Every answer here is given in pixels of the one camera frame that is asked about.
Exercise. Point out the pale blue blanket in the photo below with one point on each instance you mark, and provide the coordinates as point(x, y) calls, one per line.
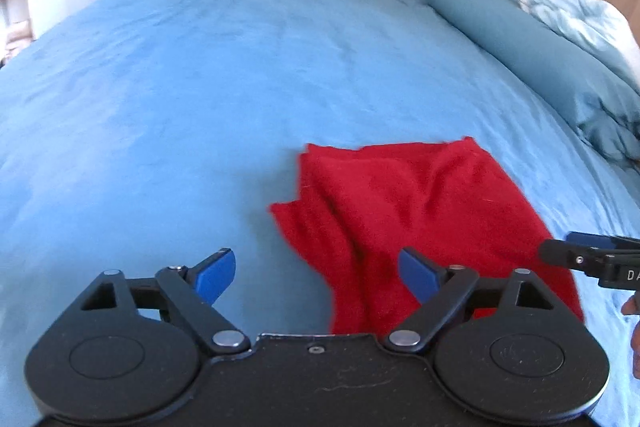
point(580, 17)

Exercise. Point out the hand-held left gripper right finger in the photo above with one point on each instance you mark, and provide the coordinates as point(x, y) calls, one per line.
point(417, 274)

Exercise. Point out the red knit sweater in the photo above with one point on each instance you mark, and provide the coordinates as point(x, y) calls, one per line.
point(425, 197)

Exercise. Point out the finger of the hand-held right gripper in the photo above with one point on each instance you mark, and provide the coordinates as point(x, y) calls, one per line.
point(595, 241)
point(570, 256)

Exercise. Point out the person's right hand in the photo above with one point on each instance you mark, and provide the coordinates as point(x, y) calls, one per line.
point(636, 347)

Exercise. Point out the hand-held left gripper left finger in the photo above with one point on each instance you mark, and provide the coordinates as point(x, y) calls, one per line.
point(216, 274)

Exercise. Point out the teal duvet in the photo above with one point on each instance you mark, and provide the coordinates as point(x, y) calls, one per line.
point(530, 52)

